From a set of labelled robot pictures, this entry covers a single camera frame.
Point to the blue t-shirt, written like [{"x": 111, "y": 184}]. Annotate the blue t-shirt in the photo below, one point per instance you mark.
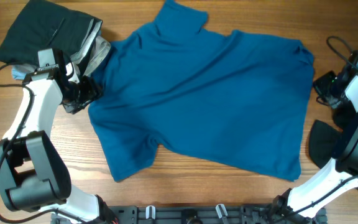
[{"x": 237, "y": 99}]

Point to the light blue folded garment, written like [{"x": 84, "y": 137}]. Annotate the light blue folded garment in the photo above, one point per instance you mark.
[{"x": 19, "y": 74}]

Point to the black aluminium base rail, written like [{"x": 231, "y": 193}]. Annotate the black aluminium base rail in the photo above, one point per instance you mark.
[{"x": 246, "y": 214}]

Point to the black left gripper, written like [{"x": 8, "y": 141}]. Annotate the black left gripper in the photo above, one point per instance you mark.
[{"x": 92, "y": 92}]

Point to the black folded garment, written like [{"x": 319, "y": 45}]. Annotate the black folded garment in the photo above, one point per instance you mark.
[{"x": 43, "y": 24}]

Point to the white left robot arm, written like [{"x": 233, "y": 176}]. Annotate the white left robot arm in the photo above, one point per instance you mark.
[{"x": 33, "y": 176}]

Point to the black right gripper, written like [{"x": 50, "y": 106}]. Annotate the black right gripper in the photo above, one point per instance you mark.
[{"x": 318, "y": 85}]

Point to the grey folded garment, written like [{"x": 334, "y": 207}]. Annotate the grey folded garment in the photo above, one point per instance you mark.
[{"x": 93, "y": 51}]

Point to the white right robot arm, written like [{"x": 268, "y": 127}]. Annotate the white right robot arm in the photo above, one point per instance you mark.
[{"x": 340, "y": 174}]

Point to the black garment at right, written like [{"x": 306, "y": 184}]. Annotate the black garment at right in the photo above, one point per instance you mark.
[{"x": 323, "y": 137}]

